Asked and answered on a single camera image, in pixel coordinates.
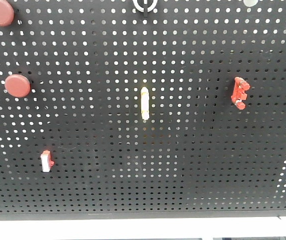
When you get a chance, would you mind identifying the lower red push button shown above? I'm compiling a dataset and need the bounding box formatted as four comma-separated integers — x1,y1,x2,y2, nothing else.
5,74,31,98

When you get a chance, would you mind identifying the black perforated pegboard panel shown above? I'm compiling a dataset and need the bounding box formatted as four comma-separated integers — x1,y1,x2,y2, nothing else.
0,0,286,221

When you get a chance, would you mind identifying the white height-adjustable desk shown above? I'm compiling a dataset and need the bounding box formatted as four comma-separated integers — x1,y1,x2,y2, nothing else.
0,217,286,240

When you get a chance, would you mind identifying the yellow white toggle switch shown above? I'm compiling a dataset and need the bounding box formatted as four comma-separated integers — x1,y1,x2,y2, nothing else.
141,87,149,121

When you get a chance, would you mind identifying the red lever switch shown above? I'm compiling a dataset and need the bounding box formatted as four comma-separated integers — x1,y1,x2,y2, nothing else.
230,76,250,110

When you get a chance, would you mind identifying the white red rocker switch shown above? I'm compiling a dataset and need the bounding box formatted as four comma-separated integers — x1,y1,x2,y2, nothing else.
41,150,55,173

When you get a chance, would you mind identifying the white ring knob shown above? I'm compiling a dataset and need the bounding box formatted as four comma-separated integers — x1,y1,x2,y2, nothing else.
132,0,158,18

